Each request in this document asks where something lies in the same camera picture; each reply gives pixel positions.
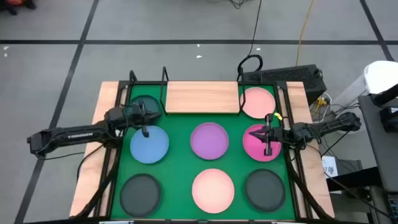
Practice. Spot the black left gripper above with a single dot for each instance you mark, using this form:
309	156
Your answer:
136	113

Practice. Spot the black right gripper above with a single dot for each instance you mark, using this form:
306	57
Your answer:
275	134

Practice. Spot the dark grey plate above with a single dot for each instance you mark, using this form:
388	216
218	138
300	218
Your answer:
140	195
265	190

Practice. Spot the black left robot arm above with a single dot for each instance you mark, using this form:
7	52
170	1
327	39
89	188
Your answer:
77	136

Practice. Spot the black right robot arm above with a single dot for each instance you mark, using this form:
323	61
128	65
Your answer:
323	127

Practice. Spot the dark teal plate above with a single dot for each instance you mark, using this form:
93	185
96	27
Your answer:
153	104

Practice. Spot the magenta plate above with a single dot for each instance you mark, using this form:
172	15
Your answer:
255	151

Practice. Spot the yellow tape tag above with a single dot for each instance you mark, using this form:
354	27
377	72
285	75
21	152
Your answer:
278	116

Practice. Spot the light pink plate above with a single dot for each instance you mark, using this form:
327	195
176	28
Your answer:
258	102
213	191

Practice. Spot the blue plate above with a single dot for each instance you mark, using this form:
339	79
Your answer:
149	151

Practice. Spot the purple plate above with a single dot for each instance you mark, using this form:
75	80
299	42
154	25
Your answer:
209	141

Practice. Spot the black perforated computer case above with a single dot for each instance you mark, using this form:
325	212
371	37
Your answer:
295	77

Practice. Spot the green table mat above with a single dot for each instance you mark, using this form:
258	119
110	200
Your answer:
180	174

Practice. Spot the yellow connector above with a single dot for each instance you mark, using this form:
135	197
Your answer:
321	101

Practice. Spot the white paper sheet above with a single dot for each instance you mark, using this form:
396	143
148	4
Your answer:
330	166

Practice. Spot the black desk device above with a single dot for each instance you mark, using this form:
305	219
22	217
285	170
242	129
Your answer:
388	115

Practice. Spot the white plastic device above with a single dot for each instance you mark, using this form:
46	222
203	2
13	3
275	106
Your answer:
382	76

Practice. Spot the orange and black equipment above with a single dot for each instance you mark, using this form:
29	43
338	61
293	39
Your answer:
15	3

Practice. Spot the black aluminium frame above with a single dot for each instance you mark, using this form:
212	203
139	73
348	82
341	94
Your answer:
119	90

